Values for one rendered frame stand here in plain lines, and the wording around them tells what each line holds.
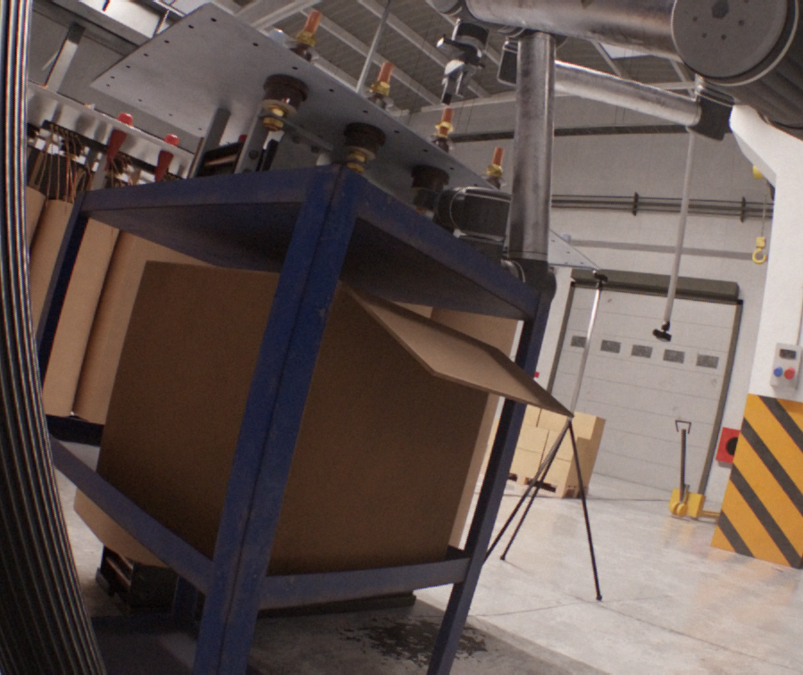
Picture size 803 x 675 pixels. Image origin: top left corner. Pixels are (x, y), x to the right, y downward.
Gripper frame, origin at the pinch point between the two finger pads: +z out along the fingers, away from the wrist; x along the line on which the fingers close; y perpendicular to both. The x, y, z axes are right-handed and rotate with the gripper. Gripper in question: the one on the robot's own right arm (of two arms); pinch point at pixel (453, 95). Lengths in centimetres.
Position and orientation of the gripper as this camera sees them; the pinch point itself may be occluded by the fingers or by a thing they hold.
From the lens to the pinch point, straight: 194.9
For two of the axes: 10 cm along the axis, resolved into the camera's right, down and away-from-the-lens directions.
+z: -2.5, 9.6, -0.9
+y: 8.6, 2.6, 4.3
